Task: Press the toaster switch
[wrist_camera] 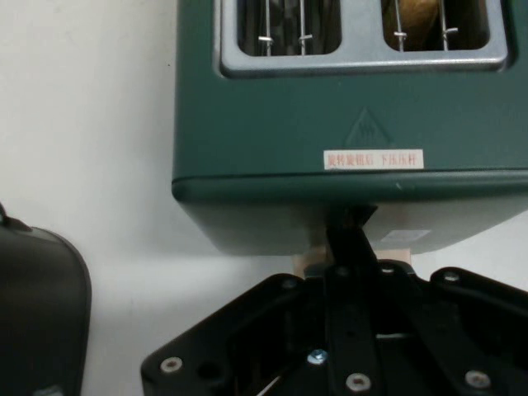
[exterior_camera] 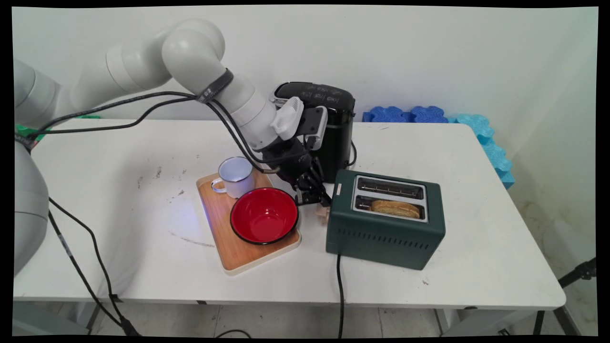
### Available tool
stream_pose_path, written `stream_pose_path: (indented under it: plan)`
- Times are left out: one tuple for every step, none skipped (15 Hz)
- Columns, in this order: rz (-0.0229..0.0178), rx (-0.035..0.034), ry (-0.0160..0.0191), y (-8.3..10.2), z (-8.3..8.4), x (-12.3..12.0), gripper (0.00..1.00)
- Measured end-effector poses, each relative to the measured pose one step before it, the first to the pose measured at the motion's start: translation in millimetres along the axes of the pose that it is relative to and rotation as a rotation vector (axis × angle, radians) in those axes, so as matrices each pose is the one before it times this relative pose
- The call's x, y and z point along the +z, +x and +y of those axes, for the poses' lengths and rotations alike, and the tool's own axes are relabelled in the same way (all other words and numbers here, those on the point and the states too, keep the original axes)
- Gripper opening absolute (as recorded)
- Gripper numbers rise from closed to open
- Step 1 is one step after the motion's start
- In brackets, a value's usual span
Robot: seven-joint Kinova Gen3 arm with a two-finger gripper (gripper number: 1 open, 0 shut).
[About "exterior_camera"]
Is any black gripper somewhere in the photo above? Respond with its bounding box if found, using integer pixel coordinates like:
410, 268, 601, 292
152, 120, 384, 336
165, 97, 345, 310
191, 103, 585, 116
261, 138, 333, 206

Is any green two-slot toaster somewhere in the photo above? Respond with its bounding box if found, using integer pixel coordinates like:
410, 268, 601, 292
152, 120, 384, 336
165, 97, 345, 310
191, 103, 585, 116
316, 169, 446, 271

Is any red enamel bowl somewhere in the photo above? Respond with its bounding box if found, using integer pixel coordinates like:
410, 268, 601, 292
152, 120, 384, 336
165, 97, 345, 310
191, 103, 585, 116
230, 187, 300, 245

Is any black coffee machine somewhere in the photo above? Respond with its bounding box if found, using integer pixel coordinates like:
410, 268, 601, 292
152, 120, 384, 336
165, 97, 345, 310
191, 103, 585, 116
272, 81, 356, 184

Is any white enamel mug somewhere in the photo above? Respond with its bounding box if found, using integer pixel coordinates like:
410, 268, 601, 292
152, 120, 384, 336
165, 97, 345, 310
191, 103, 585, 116
211, 157, 255, 199

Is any toasted bread slice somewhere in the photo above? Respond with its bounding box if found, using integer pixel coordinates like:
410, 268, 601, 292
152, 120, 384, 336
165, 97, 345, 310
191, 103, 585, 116
371, 200, 421, 219

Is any wooden serving tray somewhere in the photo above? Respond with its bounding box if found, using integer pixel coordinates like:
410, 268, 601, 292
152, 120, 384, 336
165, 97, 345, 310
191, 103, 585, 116
196, 169, 302, 276

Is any dark blue foam mat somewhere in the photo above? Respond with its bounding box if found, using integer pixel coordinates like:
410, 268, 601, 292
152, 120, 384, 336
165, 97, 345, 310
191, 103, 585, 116
411, 106, 449, 123
362, 106, 414, 123

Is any cyan foam mat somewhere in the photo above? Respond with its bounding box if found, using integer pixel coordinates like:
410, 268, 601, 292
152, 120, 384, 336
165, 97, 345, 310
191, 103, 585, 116
448, 113, 495, 144
480, 141, 516, 190

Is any white table leg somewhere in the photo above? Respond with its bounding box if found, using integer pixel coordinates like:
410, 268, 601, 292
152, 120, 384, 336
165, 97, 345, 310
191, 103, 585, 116
435, 309, 541, 337

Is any black tripod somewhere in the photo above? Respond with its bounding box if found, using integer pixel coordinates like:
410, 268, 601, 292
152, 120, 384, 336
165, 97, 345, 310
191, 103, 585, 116
533, 257, 597, 336

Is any green foam mat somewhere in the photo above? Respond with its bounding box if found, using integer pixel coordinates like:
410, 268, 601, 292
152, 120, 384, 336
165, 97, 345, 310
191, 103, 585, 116
16, 114, 101, 141

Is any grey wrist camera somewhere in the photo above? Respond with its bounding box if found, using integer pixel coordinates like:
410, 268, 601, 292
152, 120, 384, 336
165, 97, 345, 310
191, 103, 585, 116
298, 106, 328, 151

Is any black toaster power cable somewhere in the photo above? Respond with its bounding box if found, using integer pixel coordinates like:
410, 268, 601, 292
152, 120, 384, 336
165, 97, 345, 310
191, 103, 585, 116
336, 254, 346, 339

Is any black velcro strap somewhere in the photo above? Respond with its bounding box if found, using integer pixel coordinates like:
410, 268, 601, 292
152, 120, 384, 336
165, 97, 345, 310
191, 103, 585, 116
196, 69, 234, 103

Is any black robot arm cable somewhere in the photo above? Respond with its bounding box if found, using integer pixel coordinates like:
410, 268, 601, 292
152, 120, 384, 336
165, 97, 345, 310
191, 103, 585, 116
29, 98, 282, 174
26, 91, 267, 173

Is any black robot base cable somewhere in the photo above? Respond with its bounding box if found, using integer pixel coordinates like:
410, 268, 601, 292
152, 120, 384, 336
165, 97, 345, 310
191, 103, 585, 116
48, 197, 142, 337

